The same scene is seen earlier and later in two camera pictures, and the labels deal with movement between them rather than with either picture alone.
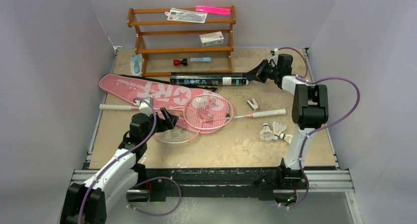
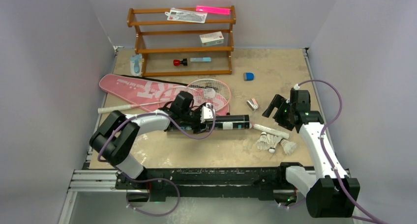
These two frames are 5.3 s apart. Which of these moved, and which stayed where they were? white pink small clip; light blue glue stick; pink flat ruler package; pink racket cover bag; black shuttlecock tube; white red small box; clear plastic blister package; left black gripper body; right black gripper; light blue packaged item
Moved: right black gripper; left black gripper body; black shuttlecock tube
Stayed: white pink small clip; pink flat ruler package; light blue packaged item; white red small box; pink racket cover bag; clear plastic blister package; light blue glue stick
